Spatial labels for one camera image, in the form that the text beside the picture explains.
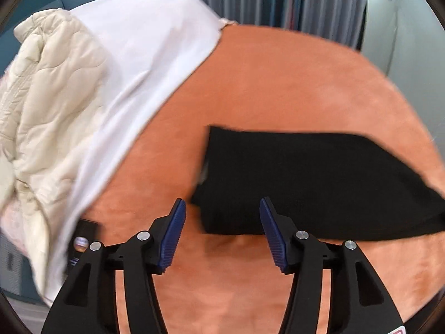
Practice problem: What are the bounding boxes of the black pants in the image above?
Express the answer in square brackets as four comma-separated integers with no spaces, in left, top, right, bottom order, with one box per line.
[191,126,444,241]

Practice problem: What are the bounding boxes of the small dark bedside object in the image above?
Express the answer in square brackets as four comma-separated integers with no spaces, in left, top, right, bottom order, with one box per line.
[65,219,100,274]

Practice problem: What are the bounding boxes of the cream quilted comforter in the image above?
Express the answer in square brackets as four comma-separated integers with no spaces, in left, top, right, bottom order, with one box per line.
[1,8,106,297]

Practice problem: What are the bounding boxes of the orange velvet bed cover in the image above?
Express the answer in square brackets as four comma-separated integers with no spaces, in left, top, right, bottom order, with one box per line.
[88,26,444,333]

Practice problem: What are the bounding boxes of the white bed sheet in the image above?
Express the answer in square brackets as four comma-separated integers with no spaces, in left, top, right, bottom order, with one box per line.
[44,0,228,304]

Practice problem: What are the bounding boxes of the white wardrobe door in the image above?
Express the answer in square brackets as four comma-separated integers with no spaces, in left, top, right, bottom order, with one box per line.
[360,0,397,75]

